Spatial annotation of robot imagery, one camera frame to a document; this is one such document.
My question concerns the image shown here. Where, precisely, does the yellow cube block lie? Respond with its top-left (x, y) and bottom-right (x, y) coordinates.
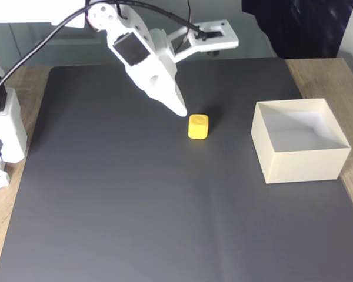
top-left (188, 113), bottom-right (209, 140)

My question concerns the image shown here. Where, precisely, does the white open cardboard box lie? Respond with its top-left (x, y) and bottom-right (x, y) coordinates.
top-left (251, 98), bottom-right (352, 185)

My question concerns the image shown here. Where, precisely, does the black cloth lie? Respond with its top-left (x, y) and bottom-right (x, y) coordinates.
top-left (241, 0), bottom-right (353, 59)

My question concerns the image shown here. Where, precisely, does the thick black cable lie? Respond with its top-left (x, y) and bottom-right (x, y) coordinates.
top-left (0, 0), bottom-right (208, 102)

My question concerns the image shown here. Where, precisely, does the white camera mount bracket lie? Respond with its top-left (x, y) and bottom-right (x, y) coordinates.
top-left (166, 19), bottom-right (239, 63)

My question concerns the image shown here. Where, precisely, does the dark grey table mat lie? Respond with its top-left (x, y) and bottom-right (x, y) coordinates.
top-left (0, 57), bottom-right (353, 282)

